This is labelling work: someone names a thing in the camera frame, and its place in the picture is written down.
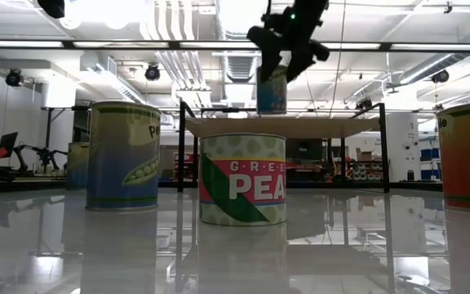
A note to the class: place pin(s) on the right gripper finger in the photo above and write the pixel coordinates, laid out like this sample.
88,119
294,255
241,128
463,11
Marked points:
300,61
269,49

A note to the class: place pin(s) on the blue cherries can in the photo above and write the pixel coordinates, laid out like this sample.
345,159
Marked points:
271,96

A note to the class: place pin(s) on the short green peas can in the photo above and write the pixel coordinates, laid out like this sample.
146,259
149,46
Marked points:
243,183

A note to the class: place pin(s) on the tall blue peas can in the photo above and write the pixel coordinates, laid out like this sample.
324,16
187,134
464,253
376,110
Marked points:
122,163

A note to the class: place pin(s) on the orange pineapple can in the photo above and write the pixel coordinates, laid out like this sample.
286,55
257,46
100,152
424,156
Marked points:
467,163

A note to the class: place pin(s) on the yellow-green and blue can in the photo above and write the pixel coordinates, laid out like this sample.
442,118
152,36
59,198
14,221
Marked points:
78,167

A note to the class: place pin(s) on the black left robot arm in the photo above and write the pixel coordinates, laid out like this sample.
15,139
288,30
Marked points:
51,7

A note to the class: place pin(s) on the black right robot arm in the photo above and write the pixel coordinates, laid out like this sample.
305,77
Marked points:
312,3

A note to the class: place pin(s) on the black background robot arm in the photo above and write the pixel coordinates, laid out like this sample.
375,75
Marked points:
45,155

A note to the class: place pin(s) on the cardboard box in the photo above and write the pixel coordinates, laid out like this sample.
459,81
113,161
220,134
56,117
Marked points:
365,155

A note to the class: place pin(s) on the black ceiling spotlight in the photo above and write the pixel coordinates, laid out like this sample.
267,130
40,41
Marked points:
14,78
441,77
152,73

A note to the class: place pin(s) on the white pillar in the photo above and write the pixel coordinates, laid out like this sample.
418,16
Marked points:
402,134

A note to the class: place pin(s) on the blue storage bin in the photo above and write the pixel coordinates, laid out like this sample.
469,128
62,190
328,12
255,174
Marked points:
430,154
430,175

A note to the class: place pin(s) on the black metal background rack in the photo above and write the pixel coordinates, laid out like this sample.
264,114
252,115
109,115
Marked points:
49,130

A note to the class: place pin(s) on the silver ribbed air duct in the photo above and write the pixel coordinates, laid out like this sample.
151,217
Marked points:
239,69

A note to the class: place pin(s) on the wooden shelf with black frame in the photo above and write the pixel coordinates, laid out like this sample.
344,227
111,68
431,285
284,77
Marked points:
320,127

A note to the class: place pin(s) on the black overhead frame beam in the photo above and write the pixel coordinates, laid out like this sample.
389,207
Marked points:
174,45

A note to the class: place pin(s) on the black aluminium table frame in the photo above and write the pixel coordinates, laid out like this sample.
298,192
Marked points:
414,185

